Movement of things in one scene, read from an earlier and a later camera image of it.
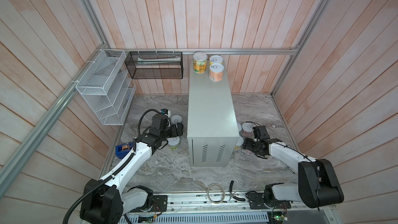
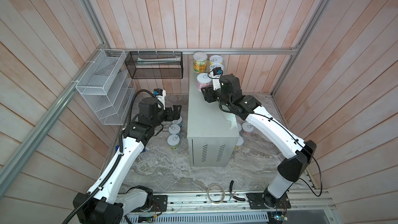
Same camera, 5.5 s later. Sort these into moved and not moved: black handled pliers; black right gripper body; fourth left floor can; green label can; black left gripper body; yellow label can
Moved: black left gripper body; black right gripper body
Not moved: green label can; fourth left floor can; black handled pliers; yellow label can
